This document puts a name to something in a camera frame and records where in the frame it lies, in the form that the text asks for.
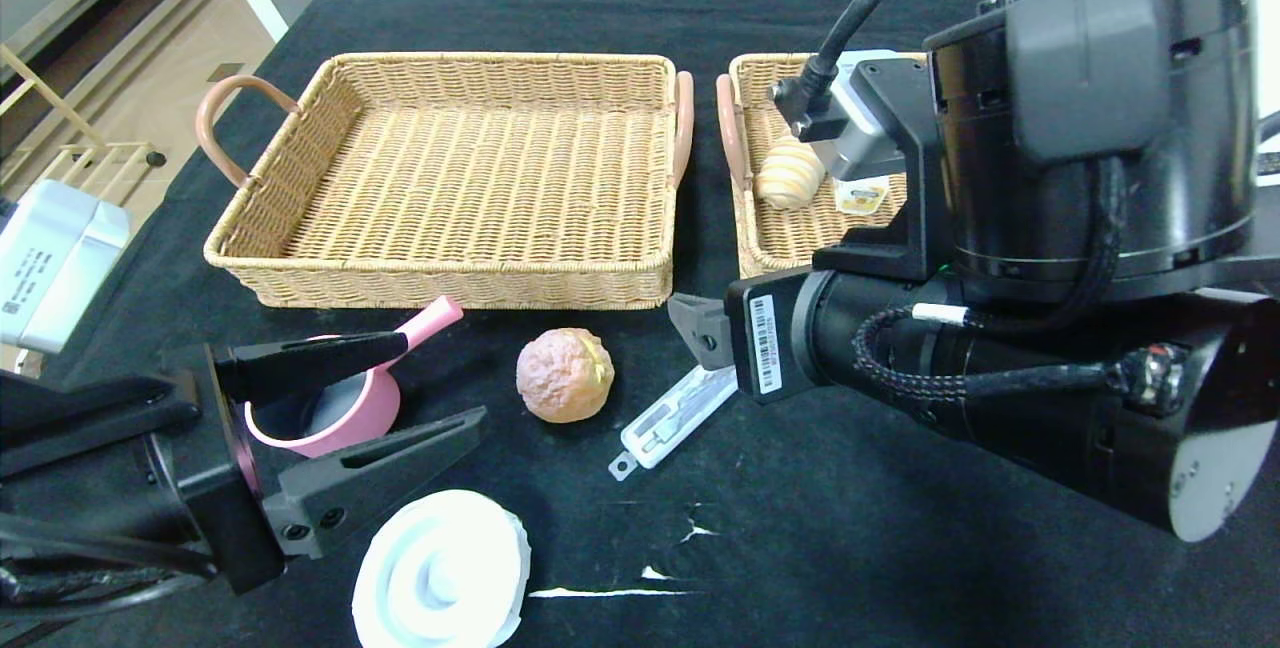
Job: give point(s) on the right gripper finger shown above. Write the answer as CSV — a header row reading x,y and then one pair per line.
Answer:
x,y
705,328

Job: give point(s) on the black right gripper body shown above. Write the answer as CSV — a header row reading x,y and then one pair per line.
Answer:
x,y
762,341

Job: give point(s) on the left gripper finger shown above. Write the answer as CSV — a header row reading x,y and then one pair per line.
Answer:
x,y
380,473
300,363

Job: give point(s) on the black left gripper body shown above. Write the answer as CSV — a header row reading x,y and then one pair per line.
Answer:
x,y
232,473

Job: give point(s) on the clear plastic knife case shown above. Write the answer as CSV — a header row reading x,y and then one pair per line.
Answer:
x,y
660,428

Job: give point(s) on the orange striped bread roll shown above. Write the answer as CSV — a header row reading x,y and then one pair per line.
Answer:
x,y
790,178

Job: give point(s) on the small white drink carton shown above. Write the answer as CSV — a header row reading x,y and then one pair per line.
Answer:
x,y
862,198

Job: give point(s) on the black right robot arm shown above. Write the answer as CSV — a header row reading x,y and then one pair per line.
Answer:
x,y
1100,78

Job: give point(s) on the rectangular wicker basket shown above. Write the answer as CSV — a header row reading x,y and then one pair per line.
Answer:
x,y
790,238
480,188

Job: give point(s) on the white round lid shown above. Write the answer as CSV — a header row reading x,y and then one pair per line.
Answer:
x,y
440,578

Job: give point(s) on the round pinkish cream puff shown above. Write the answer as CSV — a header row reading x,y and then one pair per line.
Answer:
x,y
565,378

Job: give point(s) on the light wooden slatted rack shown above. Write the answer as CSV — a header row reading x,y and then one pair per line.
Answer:
x,y
95,163

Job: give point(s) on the grey metal shelf unit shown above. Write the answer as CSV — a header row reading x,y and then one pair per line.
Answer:
x,y
60,18

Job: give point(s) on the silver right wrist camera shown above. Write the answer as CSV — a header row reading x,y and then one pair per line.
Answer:
x,y
870,138

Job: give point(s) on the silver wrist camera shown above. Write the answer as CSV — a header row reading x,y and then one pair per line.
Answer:
x,y
55,268
870,138

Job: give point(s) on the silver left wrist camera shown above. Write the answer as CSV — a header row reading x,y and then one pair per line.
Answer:
x,y
55,268

